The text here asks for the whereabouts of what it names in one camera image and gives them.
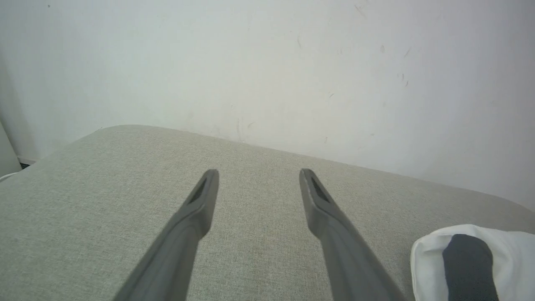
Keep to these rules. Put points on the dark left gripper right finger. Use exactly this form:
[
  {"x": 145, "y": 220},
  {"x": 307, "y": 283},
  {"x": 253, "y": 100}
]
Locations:
[{"x": 347, "y": 259}]

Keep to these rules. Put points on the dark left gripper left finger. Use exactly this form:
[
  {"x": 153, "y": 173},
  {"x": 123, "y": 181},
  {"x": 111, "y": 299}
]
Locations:
[{"x": 171, "y": 259}]

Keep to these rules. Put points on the white and black t-shirt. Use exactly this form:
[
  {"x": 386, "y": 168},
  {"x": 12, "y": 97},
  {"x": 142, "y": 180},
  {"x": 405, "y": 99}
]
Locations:
[{"x": 430, "y": 259}]

